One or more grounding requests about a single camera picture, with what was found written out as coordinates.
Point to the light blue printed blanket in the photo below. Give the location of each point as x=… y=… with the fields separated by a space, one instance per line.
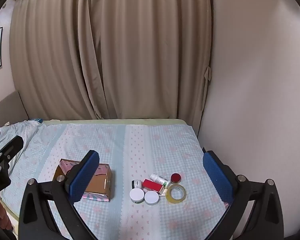
x=140 y=142

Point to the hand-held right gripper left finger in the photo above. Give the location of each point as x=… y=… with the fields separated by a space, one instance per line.
x=86 y=177

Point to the white round jar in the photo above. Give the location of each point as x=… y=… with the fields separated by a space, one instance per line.
x=136 y=195
x=151 y=197

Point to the grey headboard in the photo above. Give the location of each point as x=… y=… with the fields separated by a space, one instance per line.
x=10 y=110

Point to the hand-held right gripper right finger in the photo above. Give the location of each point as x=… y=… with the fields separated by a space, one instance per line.
x=217 y=180

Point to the beige curtain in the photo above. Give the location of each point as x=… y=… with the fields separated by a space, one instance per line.
x=115 y=42

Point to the cardboard box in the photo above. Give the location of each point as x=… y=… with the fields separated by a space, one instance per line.
x=97 y=182

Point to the white bottle with green label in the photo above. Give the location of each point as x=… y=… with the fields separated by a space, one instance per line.
x=158 y=178

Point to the person's left hand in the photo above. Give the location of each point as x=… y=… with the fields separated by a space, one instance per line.
x=2 y=215

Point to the clear tape roll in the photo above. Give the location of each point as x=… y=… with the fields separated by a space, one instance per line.
x=168 y=198

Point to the dark red round cap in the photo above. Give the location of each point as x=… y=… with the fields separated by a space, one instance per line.
x=175 y=177

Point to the dark jar with white label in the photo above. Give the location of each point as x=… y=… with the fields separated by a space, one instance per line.
x=136 y=184

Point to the small blue cloth item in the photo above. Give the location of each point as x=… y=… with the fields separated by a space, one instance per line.
x=37 y=120

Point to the red box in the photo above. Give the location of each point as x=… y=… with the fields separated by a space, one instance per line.
x=152 y=185

